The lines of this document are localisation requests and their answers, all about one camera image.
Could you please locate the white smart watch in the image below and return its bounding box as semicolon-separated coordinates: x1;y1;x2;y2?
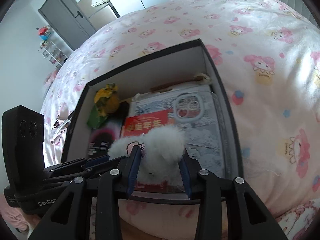
54;111;74;136

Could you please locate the pink patterned cloth garment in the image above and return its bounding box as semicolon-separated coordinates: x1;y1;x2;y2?
49;114;72;146

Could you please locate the white fluffy plush toy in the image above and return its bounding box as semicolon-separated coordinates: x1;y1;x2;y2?
108;125;186;186

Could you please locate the green yellow corn snack bag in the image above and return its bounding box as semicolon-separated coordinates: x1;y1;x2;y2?
87;83;120;129

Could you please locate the black pink product box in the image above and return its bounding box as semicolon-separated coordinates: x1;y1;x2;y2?
87;102;130;158

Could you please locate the red portrait card packet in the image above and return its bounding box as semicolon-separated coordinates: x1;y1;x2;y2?
120;109;169;193

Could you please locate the phone case in packaging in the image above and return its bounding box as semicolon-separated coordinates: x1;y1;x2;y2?
129;85;225;178

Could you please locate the black cardboard storage box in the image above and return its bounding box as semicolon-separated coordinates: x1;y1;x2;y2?
61;40;244;198

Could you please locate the white shelf rack with toys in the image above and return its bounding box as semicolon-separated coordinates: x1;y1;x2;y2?
36;25;68;69

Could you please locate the pink cartoon print blanket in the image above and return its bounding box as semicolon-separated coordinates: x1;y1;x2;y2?
39;0;320;240

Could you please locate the grey door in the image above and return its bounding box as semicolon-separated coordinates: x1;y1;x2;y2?
38;0;96;50

